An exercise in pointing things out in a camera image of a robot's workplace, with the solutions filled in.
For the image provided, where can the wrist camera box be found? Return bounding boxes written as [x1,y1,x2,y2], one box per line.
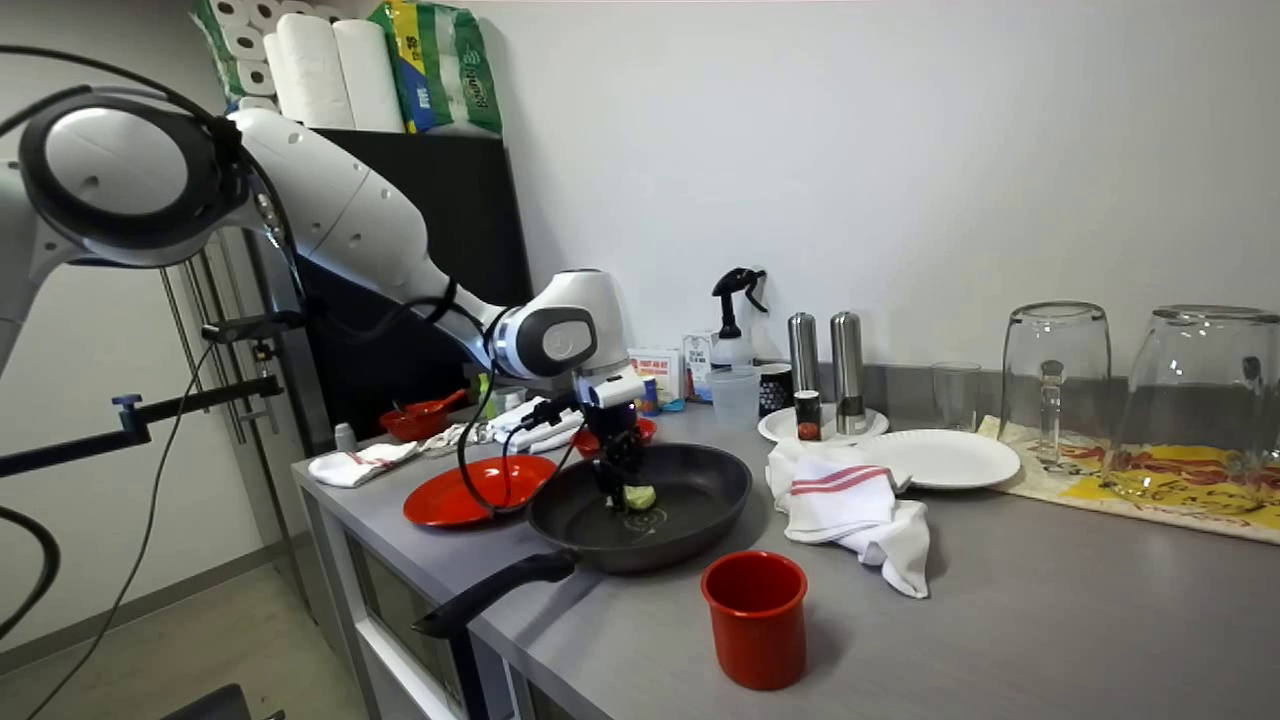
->
[572,376,653,413]

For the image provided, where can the patterned paper pack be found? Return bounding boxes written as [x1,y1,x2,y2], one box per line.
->
[187,0,285,113]

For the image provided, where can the small white box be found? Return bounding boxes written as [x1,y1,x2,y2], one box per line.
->
[676,333,717,403]

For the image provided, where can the paper towel rolls pack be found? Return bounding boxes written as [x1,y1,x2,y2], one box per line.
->
[261,14,406,133]

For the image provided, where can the white dinner plate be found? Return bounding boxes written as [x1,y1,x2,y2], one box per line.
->
[853,426,1028,496]

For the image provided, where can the green package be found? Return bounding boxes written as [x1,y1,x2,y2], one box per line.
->
[373,0,508,136]

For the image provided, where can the spray bottle black nozzle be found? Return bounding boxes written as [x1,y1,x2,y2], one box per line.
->
[707,266,771,410]

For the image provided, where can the steel shaker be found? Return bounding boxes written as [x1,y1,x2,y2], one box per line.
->
[830,307,872,420]
[786,307,824,402]

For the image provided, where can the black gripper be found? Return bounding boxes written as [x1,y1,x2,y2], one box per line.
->
[583,402,659,515]

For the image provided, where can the black cabinet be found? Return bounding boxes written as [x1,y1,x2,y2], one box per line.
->
[285,130,536,443]

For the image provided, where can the clear plastic container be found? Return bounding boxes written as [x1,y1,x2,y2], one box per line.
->
[757,362,802,418]

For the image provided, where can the red plastic utensil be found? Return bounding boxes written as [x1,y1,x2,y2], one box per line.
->
[375,387,471,443]

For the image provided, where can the white first aid kit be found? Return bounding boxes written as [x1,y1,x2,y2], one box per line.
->
[624,347,689,403]

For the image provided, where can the white towel blue stripes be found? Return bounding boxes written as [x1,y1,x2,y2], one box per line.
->
[480,394,597,457]

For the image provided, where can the crumpled white cloth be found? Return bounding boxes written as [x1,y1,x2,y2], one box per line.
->
[305,420,486,491]

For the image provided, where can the dark frying pan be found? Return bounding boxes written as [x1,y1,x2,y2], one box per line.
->
[417,442,757,643]

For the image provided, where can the large upturned glass jar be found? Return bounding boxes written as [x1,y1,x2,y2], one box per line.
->
[1115,305,1280,491]

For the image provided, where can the yellow patterned mat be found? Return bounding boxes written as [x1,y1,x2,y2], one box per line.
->
[978,413,1280,550]

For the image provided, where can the small white saucer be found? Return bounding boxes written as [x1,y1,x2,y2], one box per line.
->
[757,402,894,447]

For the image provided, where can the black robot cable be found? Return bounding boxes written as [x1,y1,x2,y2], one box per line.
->
[454,376,594,520]

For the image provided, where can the black equipment stand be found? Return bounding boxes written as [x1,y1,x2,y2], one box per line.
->
[158,682,292,720]

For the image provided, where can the white towel red stripe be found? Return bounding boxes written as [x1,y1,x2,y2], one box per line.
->
[759,438,935,606]

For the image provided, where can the red bowl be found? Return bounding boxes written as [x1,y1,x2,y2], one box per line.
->
[572,418,659,459]

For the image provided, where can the red dinner plate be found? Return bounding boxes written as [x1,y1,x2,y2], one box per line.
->
[399,453,559,534]

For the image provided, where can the red cup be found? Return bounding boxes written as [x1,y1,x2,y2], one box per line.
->
[699,550,813,695]

